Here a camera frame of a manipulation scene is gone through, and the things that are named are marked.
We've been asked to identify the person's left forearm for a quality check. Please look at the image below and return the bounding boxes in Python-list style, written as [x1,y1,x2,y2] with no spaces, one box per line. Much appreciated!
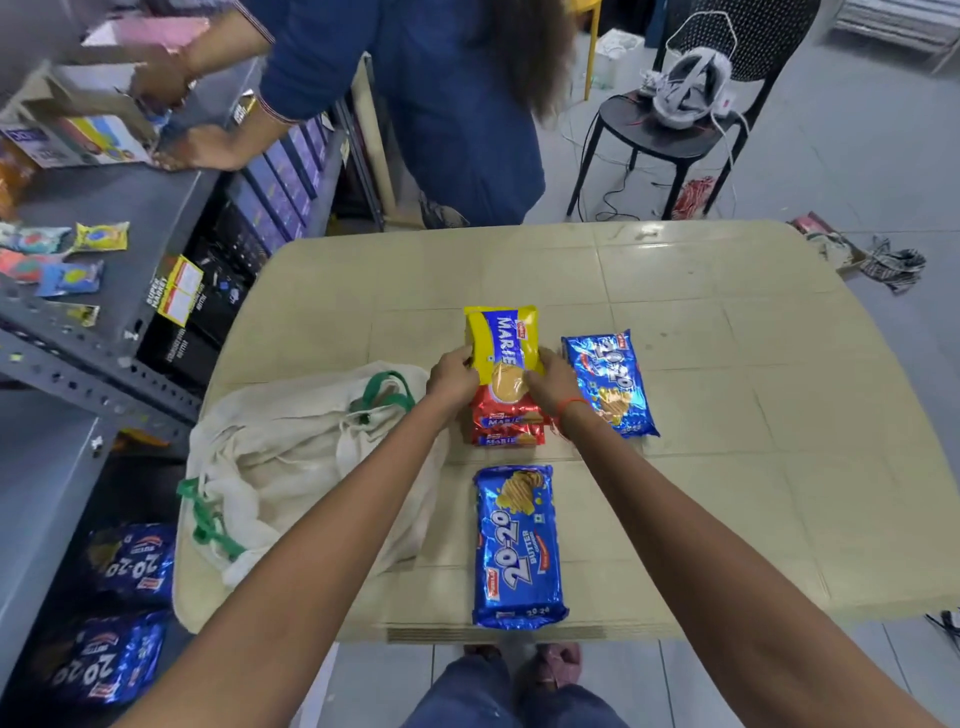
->
[112,396,472,728]

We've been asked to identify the blue biscuit packet on shelf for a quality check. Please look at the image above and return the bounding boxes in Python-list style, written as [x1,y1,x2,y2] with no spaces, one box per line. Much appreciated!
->
[46,610,171,708]
[84,522,179,603]

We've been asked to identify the white grey headset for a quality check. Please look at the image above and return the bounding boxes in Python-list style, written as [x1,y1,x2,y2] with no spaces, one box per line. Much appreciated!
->
[648,45,741,131]

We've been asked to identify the yellow biscuit packet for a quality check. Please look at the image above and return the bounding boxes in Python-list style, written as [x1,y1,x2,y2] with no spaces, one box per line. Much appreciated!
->
[462,304,546,408]

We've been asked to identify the checked cloth bag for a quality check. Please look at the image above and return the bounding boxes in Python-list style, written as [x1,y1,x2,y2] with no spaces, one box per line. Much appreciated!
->
[786,211,929,295]

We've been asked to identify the row of dark blue boxes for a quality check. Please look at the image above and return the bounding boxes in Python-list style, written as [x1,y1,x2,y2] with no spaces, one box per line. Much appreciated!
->
[225,112,336,258]

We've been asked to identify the teal sachet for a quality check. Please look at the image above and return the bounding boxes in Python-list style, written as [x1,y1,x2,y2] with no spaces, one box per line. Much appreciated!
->
[0,224,73,257]

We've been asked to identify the blue sachet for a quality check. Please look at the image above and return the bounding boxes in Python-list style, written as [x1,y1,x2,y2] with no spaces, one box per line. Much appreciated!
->
[34,259,105,299]

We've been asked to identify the stack of black boxes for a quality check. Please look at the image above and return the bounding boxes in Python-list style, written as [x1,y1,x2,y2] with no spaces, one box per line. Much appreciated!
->
[137,201,258,393]

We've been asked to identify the person's jeans legs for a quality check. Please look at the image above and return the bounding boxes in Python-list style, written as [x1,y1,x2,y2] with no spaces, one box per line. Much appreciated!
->
[400,654,633,728]

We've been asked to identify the person's left hand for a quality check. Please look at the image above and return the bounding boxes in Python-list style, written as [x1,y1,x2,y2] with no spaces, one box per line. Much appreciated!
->
[426,345,482,423]

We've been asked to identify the yellow red shelf tag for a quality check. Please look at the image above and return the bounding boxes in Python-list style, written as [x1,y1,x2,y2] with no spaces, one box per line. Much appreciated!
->
[145,254,206,328]

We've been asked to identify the pink box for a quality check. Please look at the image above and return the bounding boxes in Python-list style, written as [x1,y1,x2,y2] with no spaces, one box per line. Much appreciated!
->
[81,15,213,55]

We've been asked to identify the open cardboard box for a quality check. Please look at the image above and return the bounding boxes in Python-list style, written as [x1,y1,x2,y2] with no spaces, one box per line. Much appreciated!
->
[0,63,163,171]

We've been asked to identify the white headset cable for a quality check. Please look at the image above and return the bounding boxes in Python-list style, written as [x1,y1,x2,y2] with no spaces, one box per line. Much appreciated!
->
[663,9,753,220]

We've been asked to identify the long blue biscuit packet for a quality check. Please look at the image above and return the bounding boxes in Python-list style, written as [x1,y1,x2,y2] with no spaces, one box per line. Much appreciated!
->
[471,464,570,632]

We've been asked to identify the red white cloth bundle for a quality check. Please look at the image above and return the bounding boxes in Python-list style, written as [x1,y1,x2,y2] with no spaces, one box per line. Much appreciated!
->
[670,175,719,221]

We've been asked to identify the small blue biscuit packet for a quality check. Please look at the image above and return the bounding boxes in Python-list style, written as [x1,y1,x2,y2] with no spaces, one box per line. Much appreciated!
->
[560,329,662,441]

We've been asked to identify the orange snack packet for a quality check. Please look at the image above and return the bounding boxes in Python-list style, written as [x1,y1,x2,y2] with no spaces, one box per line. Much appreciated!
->
[0,141,36,220]

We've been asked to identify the person's pink sandals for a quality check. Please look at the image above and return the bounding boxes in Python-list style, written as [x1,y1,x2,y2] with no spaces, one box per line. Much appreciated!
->
[462,642,584,693]

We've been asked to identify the person's right hand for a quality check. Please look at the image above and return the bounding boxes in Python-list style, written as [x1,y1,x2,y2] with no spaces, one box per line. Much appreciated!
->
[522,345,594,429]

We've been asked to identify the red biscuit packet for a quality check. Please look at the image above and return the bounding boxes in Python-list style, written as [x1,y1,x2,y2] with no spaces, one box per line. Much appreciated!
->
[473,426,548,450]
[469,384,549,432]

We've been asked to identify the black cable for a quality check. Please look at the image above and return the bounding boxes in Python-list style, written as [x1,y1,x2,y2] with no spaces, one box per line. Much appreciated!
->
[924,609,960,652]

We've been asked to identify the white slatted rack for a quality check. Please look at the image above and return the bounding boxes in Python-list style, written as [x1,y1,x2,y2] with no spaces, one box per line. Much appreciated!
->
[831,0,960,75]

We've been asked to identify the red thread wrist band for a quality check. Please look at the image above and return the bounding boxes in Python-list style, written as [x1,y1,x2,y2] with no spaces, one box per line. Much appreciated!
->
[555,395,594,441]

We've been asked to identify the red sachet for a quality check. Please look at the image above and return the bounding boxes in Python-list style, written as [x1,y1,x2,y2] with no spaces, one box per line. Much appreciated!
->
[0,249,63,285]

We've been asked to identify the grey metal shelf rack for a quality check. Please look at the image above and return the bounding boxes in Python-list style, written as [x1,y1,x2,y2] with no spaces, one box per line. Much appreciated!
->
[0,56,346,676]

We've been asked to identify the person's right forearm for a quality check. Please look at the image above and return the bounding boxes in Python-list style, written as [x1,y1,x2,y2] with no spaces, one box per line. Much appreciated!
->
[558,401,948,728]

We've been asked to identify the cream cloth bag green handles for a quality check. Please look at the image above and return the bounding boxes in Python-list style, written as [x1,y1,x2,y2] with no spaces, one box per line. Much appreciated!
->
[171,361,452,636]

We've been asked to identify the white plastic container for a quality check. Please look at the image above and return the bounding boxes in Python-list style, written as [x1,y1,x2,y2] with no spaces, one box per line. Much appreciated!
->
[591,27,647,92]

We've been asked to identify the black plastic chair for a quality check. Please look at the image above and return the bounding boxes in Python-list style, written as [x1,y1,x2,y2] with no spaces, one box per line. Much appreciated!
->
[565,0,823,223]

